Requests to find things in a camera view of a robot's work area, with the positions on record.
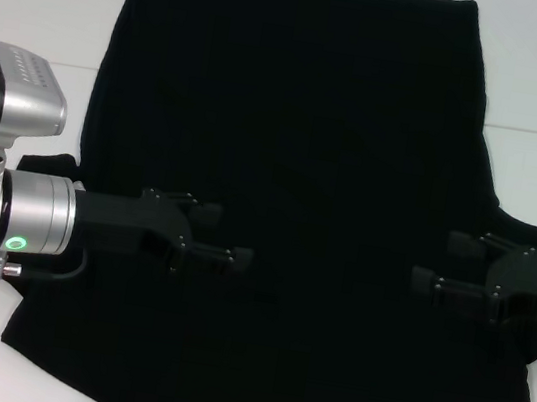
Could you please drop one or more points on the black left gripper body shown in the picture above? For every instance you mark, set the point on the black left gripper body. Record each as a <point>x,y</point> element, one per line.
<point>114,218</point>

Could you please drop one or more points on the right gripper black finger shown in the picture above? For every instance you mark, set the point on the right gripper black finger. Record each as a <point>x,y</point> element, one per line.
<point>464,245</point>
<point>423,282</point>

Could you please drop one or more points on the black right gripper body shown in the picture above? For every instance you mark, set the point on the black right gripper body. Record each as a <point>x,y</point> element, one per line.
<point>534,281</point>

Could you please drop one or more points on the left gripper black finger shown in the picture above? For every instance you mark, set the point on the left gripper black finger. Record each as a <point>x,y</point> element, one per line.
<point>208,213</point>
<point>242,260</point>

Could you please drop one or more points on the black t-shirt with white print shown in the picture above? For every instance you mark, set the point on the black t-shirt with white print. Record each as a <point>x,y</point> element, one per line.
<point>311,116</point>

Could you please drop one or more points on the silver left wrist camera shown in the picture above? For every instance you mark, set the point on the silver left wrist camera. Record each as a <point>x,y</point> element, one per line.
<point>31,100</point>

